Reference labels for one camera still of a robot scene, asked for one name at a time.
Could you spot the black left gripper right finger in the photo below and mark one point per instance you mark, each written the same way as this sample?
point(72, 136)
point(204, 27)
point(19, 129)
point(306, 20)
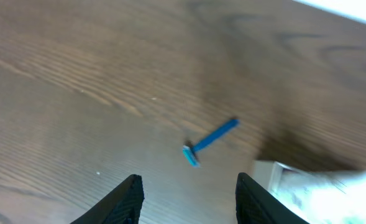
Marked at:
point(255, 205)

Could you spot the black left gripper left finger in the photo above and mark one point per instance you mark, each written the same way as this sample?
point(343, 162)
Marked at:
point(120, 206)

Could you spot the white Pantene tube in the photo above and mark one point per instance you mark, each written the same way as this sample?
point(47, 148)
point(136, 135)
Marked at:
point(324, 197)

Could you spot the blue disposable razor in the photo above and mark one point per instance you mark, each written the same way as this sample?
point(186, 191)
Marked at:
point(190, 150)

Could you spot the white box pink interior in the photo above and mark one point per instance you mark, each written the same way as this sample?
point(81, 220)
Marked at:
point(268, 174)

